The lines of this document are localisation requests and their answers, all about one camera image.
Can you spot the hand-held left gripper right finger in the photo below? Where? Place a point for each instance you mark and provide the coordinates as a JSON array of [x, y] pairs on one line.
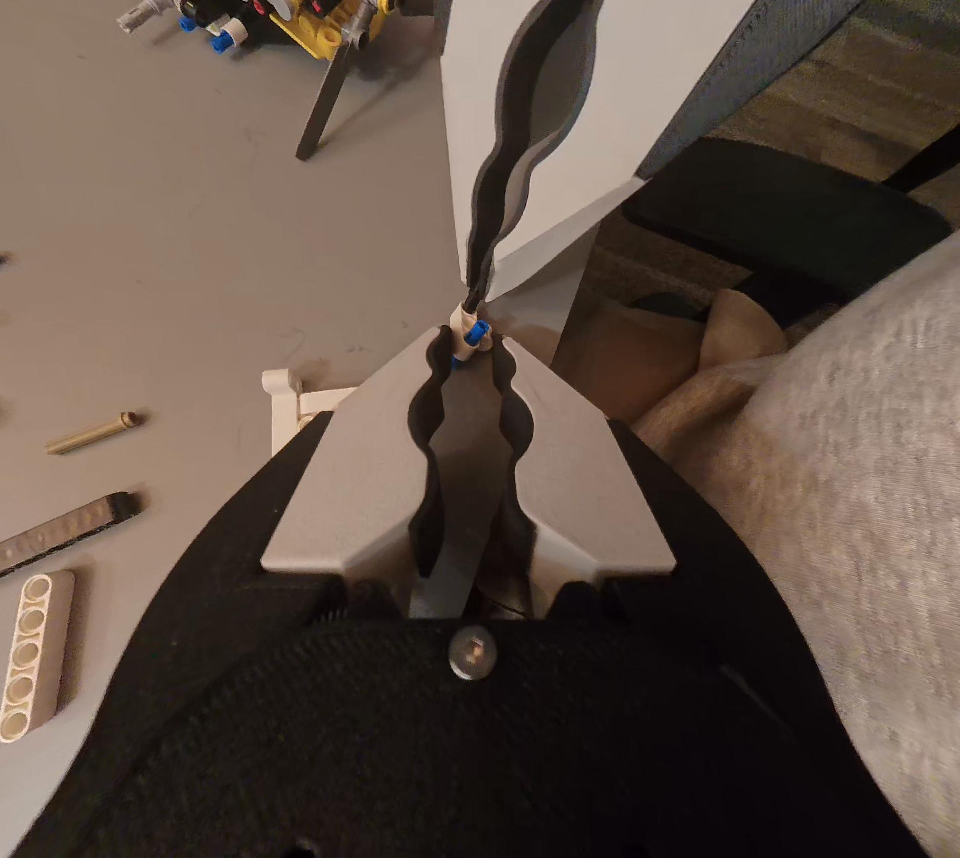
[[592, 498]]

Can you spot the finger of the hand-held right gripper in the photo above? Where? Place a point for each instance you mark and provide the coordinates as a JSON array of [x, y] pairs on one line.
[[487, 10], [675, 32]]

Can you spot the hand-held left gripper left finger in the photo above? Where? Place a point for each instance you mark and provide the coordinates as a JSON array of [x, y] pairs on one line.
[[345, 498]]

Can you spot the white lego frame assembly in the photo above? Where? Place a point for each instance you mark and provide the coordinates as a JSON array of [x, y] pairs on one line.
[[283, 415]]

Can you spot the white lego connector blue pin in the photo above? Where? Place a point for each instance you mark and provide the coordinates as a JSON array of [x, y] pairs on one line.
[[465, 348]]

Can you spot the tan lego axle pin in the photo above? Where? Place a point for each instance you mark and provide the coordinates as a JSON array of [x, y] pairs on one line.
[[94, 432]]

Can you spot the long black lego beam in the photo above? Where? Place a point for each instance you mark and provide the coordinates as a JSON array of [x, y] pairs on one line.
[[67, 531]]

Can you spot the white five-hole lego beam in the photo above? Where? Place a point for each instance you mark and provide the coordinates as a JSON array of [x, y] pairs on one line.
[[66, 610]]

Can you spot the beige cloth bag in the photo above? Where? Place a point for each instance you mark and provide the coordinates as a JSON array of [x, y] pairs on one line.
[[735, 333]]

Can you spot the black office chair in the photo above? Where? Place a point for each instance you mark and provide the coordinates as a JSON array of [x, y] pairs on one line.
[[787, 220]]

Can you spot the person's grey sweatsuit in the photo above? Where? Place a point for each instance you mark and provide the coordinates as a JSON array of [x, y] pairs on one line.
[[862, 498]]

